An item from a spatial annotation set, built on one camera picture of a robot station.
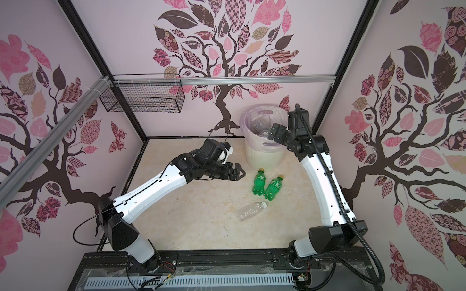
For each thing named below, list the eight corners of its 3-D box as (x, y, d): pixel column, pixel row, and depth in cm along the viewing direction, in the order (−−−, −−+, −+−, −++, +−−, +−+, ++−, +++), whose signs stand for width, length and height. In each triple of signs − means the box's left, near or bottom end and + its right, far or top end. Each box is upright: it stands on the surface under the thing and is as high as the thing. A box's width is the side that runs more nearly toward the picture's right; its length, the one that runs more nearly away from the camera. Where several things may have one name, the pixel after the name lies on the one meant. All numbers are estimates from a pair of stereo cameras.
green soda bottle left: (251, 194, 95) (252, 190, 91) (255, 170, 105) (256, 166, 101) (263, 197, 94) (264, 192, 90) (266, 172, 104) (267, 167, 100)
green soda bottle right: (262, 196, 94) (263, 192, 91) (275, 176, 102) (277, 171, 99) (272, 202, 92) (273, 198, 88) (284, 181, 100) (286, 176, 97)
